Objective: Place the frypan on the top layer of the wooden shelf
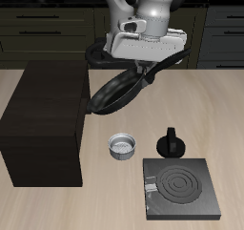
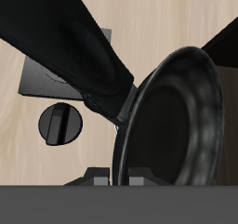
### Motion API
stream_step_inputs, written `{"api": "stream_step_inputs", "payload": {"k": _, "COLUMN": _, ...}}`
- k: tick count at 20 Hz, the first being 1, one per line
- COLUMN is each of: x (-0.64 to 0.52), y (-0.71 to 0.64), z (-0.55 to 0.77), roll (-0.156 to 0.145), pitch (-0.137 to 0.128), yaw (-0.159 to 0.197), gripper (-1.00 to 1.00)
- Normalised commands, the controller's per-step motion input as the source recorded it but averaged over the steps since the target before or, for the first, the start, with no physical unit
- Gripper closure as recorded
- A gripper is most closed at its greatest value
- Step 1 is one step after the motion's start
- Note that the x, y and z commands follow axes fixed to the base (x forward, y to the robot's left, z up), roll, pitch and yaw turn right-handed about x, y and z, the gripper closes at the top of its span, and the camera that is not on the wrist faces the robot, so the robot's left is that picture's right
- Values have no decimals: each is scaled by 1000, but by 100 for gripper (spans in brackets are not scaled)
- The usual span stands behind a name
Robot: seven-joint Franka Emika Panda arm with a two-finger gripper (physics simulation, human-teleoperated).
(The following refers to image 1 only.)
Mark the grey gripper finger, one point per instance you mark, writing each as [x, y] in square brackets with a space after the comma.
[145, 69]
[138, 68]

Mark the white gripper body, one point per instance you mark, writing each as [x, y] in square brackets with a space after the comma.
[146, 46]

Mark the black frying pan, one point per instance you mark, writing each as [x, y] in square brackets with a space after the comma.
[117, 94]

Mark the dark grey kitchen cupboard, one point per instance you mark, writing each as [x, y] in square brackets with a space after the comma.
[222, 36]

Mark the small grey fluted dish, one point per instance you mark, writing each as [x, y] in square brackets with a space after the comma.
[122, 145]

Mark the round black stove knob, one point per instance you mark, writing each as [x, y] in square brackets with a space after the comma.
[171, 144]

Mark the dark olive kitchen cupboards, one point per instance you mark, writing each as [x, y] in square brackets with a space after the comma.
[54, 36]

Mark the dark wooden cabinet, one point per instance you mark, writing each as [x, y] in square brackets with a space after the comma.
[44, 119]

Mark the dark grey stove plate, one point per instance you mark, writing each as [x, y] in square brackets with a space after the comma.
[179, 189]

